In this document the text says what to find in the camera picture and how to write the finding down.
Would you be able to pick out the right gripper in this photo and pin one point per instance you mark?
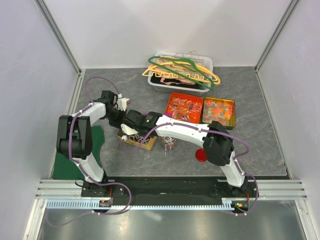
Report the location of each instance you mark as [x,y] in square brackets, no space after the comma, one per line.
[145,116]

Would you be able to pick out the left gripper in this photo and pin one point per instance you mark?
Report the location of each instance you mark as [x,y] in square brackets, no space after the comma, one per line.
[117,124]

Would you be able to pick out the gold tin of candies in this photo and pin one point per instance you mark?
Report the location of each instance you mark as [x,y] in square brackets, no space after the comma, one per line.
[136,140]

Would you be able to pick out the orange tray of lollipops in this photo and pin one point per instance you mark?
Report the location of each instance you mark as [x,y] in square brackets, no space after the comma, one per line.
[185,107]

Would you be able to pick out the gold tin of gummies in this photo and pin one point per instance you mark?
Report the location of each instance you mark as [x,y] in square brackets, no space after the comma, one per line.
[219,110]

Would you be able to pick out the purple plastic scoop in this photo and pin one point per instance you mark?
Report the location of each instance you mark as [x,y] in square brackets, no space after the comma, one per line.
[169,115]

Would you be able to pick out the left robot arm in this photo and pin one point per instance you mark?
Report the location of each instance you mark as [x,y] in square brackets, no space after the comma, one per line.
[75,139]

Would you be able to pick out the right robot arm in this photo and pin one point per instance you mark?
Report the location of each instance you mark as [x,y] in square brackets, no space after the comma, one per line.
[220,148]

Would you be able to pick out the clear glass jar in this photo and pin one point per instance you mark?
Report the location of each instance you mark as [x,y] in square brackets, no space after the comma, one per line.
[168,143]

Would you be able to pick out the black garment in basket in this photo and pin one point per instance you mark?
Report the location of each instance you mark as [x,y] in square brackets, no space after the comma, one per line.
[175,83]

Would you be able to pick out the orange clothes hanger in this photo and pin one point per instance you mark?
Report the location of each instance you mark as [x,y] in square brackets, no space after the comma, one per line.
[184,73]

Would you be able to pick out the white plastic basket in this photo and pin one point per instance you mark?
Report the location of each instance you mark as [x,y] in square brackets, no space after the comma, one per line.
[182,58]

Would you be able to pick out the floral pink cloth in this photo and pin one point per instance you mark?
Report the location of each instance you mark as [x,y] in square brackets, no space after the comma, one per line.
[175,72]

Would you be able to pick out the red jar lid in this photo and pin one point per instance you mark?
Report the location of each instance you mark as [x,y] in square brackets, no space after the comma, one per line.
[200,155]

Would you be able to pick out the yellow clothes hanger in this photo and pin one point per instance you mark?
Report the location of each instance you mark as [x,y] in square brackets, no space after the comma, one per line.
[192,71]

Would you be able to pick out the green cloth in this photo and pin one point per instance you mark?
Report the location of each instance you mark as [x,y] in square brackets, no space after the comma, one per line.
[64,169]

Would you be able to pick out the green clothes hanger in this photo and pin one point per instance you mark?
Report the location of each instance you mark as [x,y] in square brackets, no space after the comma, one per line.
[185,71]

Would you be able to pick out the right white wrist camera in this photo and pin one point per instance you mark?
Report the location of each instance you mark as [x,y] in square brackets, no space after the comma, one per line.
[127,131]

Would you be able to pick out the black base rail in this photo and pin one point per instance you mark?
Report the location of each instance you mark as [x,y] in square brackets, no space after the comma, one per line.
[212,186]

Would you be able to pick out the grey cable duct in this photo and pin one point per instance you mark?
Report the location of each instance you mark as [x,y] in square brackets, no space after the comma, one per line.
[96,204]

